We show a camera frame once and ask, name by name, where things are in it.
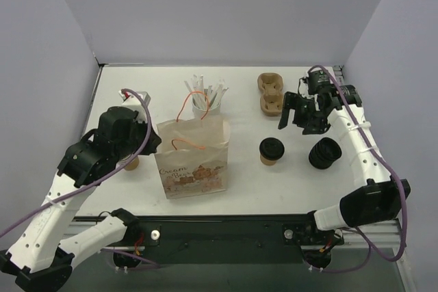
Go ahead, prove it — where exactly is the black plastic cup lid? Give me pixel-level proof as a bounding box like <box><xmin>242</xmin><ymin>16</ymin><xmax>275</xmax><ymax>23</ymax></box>
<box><xmin>259</xmin><ymin>137</ymin><xmax>285</xmax><ymax>160</ymax></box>

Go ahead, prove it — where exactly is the beige paper takeout bag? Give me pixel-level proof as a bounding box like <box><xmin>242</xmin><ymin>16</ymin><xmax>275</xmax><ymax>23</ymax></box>
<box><xmin>155</xmin><ymin>114</ymin><xmax>231</xmax><ymax>200</ymax></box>

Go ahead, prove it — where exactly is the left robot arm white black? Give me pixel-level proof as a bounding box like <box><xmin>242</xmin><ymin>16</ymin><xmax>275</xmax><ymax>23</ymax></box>
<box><xmin>1</xmin><ymin>107</ymin><xmax>161</xmax><ymax>291</ymax></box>

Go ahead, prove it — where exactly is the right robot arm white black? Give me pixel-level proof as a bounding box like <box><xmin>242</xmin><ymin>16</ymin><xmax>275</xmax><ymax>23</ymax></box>
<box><xmin>278</xmin><ymin>65</ymin><xmax>411</xmax><ymax>243</ymax></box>

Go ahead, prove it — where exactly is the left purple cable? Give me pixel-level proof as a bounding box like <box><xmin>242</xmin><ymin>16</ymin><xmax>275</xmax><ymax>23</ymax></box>
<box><xmin>0</xmin><ymin>88</ymin><xmax>152</xmax><ymax>238</ymax></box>

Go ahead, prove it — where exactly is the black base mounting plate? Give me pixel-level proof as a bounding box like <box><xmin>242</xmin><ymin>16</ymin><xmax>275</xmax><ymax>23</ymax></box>
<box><xmin>139</xmin><ymin>213</ymin><xmax>344</xmax><ymax>266</ymax></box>

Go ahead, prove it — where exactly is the wrapped white straws bundle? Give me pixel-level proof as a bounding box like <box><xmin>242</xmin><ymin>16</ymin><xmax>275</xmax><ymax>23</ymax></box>
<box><xmin>184</xmin><ymin>75</ymin><xmax>229</xmax><ymax>104</ymax></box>

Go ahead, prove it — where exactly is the brown pulp cup carrier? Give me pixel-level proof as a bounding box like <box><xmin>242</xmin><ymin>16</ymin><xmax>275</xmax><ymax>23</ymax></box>
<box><xmin>257</xmin><ymin>72</ymin><xmax>284</xmax><ymax>116</ymax></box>

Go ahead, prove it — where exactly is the white straw holder cup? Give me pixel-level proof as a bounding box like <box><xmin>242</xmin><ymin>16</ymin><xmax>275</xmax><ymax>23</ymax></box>
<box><xmin>192</xmin><ymin>98</ymin><xmax>222</xmax><ymax>119</ymax></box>

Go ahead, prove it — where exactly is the brown paper coffee cup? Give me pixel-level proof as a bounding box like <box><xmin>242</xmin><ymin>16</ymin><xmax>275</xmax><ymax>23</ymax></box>
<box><xmin>260</xmin><ymin>154</ymin><xmax>277</xmax><ymax>166</ymax></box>

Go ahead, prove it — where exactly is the stack of paper cups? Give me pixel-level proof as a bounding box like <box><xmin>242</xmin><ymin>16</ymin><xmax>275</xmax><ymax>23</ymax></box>
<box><xmin>124</xmin><ymin>157</ymin><xmax>140</xmax><ymax>171</ymax></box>

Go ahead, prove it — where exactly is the stack of black lids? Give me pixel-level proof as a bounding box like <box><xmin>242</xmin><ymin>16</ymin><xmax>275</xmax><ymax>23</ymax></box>
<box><xmin>308</xmin><ymin>137</ymin><xmax>342</xmax><ymax>170</ymax></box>

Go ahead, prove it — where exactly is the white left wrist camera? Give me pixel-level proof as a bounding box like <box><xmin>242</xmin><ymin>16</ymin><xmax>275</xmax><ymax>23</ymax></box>
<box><xmin>118</xmin><ymin>90</ymin><xmax>151</xmax><ymax>112</ymax></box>

